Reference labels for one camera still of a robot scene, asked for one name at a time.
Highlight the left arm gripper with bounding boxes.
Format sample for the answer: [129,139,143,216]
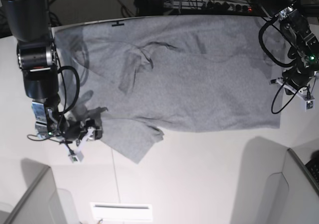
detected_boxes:
[282,68,317,90]

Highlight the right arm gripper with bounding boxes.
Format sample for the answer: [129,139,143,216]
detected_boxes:
[60,119,103,141]

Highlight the grey T-shirt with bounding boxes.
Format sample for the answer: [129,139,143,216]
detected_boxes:
[55,15,281,163]

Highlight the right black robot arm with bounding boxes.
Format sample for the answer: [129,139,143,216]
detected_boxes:
[0,0,102,144]

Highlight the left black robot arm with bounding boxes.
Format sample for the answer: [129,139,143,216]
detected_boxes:
[255,0,319,90]

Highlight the left grey partition panel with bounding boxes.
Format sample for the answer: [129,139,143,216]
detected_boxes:
[4,165,68,224]

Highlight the black keyboard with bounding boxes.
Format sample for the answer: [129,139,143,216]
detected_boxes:
[306,158,319,183]

